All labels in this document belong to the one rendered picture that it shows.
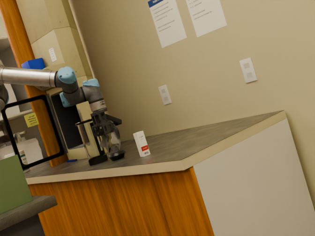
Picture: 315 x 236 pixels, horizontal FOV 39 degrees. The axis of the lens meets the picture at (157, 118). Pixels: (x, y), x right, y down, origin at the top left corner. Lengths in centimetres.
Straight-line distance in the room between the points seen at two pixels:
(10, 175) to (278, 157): 113
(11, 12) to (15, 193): 149
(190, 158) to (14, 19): 172
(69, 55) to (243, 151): 125
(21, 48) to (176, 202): 161
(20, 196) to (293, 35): 132
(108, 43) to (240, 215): 158
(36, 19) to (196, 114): 110
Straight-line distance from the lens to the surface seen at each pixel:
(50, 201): 176
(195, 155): 165
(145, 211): 193
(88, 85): 212
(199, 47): 238
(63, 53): 263
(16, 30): 297
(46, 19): 270
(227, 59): 228
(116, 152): 214
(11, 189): 179
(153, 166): 172
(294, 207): 210
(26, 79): 208
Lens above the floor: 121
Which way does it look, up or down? 4 degrees down
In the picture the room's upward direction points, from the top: 18 degrees counter-clockwise
